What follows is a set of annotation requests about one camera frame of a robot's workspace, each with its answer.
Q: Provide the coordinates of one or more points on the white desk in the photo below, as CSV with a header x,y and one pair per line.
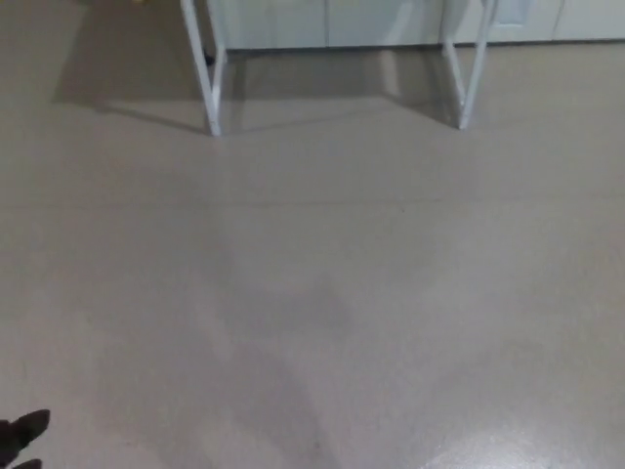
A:
x,y
213,98

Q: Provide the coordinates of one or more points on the small black floor object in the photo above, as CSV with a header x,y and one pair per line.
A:
x,y
209,59

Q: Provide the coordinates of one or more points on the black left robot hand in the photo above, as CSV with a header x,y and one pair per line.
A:
x,y
22,430

